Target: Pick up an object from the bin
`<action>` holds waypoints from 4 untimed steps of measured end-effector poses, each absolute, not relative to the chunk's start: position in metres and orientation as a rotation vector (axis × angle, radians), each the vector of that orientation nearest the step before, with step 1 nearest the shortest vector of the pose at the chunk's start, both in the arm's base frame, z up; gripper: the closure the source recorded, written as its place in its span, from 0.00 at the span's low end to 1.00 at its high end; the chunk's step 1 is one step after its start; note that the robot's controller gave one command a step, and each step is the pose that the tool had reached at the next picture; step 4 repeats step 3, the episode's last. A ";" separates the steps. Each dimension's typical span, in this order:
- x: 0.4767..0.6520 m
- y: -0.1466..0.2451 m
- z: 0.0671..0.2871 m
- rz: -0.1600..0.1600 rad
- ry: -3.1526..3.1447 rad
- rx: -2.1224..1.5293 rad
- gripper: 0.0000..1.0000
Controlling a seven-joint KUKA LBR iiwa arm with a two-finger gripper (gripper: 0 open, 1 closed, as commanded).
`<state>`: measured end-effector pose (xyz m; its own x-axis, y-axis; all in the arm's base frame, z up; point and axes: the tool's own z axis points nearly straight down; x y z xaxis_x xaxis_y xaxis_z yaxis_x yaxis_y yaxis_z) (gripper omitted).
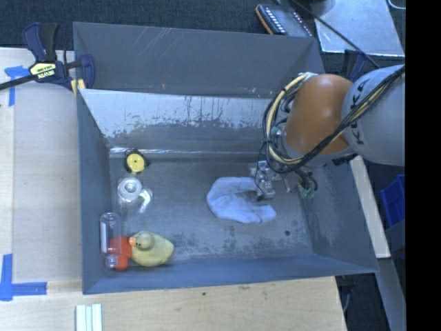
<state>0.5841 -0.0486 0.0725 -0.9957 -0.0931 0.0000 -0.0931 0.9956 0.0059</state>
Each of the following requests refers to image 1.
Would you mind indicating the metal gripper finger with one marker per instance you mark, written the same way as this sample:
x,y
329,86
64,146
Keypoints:
x,y
267,187
253,171

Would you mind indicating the yellow rubber duck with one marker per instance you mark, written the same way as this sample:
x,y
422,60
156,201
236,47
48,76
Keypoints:
x,y
155,252

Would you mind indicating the clear plastic bottle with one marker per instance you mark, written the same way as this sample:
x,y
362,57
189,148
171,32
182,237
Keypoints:
x,y
110,226

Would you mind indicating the yellow and black round toy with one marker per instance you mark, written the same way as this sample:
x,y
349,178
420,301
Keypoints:
x,y
135,162

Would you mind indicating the orange-red toy block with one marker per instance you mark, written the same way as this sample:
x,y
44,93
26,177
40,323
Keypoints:
x,y
121,259

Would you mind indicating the white cloth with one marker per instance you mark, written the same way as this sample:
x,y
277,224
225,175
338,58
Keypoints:
x,y
231,202

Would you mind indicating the pale wood board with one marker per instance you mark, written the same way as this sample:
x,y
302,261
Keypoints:
x,y
44,185

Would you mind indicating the grey metal bin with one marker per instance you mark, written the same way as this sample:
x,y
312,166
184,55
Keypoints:
x,y
193,240

